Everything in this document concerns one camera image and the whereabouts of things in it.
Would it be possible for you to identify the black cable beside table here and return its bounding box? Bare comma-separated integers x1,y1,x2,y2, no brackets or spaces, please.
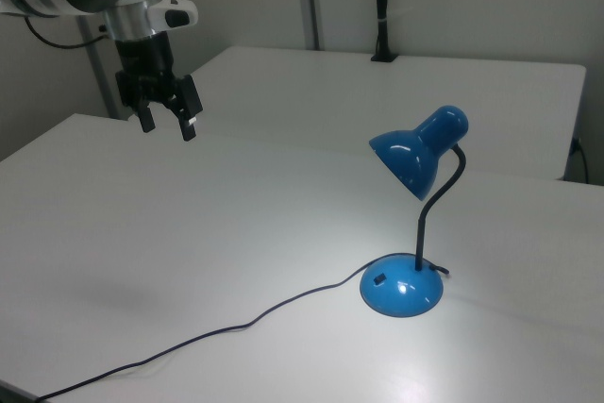
571,137,591,185

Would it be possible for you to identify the black lamp power cable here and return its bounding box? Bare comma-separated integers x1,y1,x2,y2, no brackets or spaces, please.
36,260,451,401

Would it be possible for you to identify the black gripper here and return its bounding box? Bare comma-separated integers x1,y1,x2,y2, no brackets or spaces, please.
114,34,205,143

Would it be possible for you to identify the black cable behind arm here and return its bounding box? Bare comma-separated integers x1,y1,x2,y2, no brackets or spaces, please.
24,14,106,50

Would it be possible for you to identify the blue desk lamp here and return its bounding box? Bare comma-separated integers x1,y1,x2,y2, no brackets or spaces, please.
359,104,471,320

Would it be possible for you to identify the grey metal frame post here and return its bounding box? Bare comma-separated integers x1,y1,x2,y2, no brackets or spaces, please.
76,14,129,120

